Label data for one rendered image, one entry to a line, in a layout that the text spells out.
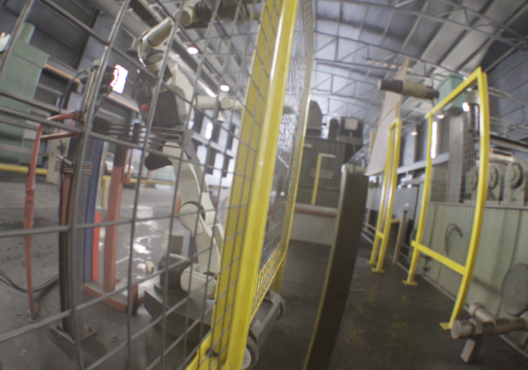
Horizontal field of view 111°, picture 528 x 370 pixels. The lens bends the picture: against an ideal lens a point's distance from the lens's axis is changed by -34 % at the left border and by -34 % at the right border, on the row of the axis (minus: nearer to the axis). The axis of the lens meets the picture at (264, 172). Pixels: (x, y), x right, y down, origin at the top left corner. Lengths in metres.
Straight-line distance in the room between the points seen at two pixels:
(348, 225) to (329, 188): 4.73
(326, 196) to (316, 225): 0.88
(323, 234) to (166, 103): 3.54
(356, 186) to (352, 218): 0.05
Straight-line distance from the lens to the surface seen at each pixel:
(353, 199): 0.40
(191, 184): 1.33
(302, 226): 4.44
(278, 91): 0.72
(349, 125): 5.38
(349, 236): 0.41
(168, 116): 1.42
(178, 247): 2.31
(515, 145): 3.79
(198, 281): 1.32
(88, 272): 1.82
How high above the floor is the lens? 0.79
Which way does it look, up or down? 3 degrees up
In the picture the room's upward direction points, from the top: 9 degrees clockwise
